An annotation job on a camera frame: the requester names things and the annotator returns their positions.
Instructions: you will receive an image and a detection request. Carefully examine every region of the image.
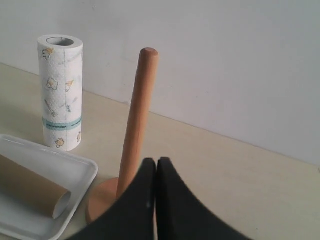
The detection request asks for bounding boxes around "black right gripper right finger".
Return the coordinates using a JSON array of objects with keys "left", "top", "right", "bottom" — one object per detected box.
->
[{"left": 156, "top": 157, "right": 249, "bottom": 240}]

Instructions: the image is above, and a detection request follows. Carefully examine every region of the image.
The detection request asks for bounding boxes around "printed white paper towel roll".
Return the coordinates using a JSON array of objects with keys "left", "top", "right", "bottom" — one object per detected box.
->
[{"left": 37, "top": 34, "right": 84, "bottom": 152}]

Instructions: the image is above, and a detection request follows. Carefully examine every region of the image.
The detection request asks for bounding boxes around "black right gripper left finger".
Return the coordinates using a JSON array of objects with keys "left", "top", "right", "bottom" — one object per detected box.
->
[{"left": 70, "top": 158, "right": 157, "bottom": 240}]

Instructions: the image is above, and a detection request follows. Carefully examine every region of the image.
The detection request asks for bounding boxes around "white rectangular plastic tray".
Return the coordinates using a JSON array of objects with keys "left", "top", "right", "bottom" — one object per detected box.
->
[{"left": 0, "top": 134, "right": 98, "bottom": 240}]

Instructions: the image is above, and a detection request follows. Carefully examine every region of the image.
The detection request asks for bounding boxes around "brown cardboard tube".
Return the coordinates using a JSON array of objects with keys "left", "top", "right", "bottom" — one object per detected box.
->
[{"left": 0, "top": 155, "right": 72, "bottom": 219}]

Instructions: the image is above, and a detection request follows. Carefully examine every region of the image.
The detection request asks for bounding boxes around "wooden paper towel holder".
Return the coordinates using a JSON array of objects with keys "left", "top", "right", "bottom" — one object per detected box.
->
[{"left": 85, "top": 47, "right": 159, "bottom": 224}]

